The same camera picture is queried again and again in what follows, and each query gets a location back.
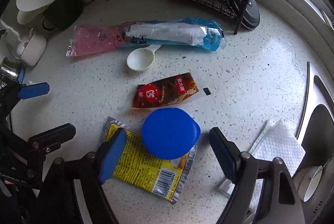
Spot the white paper towel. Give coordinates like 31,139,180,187
219,120,306,213

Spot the yellow snack packet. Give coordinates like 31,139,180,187
99,117,197,204

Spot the blue round lid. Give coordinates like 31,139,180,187
141,108,201,160

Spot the red brown sauce packet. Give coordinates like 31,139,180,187
131,73,200,109

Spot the white plastic scoop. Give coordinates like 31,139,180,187
126,45,161,72

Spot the blue white plastic wrapper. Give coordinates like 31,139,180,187
66,17,225,57

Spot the small steel kettle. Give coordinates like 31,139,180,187
1,57,25,88

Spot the white ceramic bowl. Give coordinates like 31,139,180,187
293,166,323,202

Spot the small white sugar pot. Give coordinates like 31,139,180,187
16,28,47,66

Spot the stainless steel sink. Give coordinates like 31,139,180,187
296,62,333,223

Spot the black utensil cup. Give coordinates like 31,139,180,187
43,0,84,30

